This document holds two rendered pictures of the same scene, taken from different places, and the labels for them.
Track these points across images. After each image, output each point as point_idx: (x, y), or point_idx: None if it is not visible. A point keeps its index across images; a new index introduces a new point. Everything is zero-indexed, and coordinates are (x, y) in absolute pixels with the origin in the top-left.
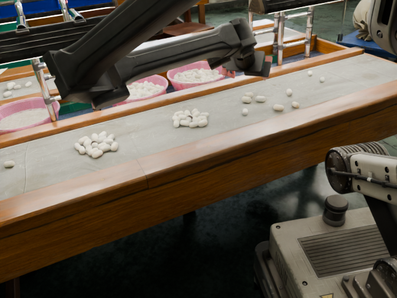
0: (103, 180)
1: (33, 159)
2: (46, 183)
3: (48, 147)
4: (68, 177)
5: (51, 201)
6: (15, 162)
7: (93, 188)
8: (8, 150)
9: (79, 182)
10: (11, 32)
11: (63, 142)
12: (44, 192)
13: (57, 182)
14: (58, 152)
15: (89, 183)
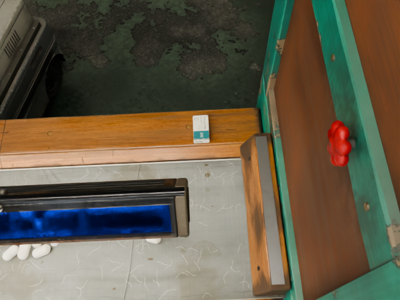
0: (49, 131)
1: (121, 241)
2: (111, 174)
3: (95, 268)
4: (85, 174)
5: (108, 121)
6: (146, 246)
7: (63, 123)
8: (155, 292)
9: (74, 140)
10: (12, 194)
11: (71, 271)
12: (113, 140)
13: (100, 170)
14: (84, 243)
15: (65, 133)
